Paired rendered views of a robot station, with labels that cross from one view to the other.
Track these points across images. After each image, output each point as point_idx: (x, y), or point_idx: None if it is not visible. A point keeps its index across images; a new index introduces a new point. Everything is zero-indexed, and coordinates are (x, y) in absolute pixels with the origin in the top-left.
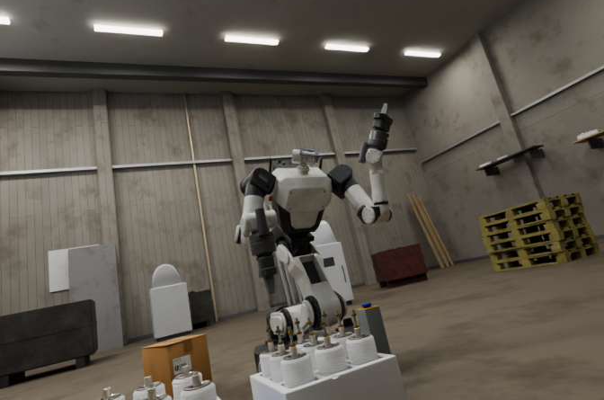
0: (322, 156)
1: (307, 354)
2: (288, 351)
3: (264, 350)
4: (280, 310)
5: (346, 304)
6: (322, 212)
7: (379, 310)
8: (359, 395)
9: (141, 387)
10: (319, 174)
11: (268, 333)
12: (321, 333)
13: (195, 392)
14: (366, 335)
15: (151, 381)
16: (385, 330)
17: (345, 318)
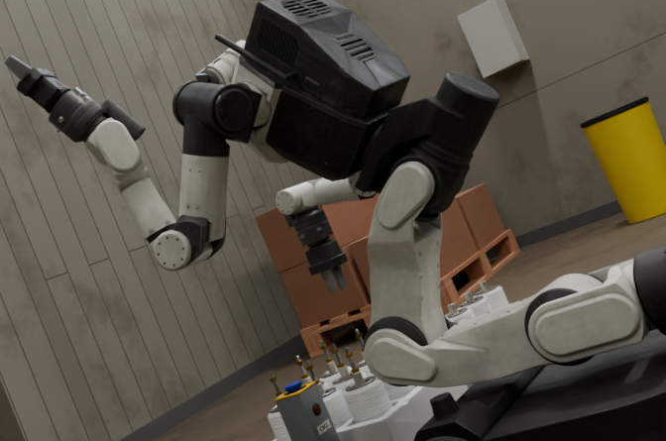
0: (215, 36)
1: (321, 379)
2: (364, 364)
3: (659, 332)
4: (581, 273)
5: (367, 365)
6: (293, 160)
7: (278, 407)
8: None
9: (476, 298)
10: None
11: None
12: (614, 395)
13: None
14: (271, 409)
15: (466, 299)
16: (291, 440)
17: (441, 394)
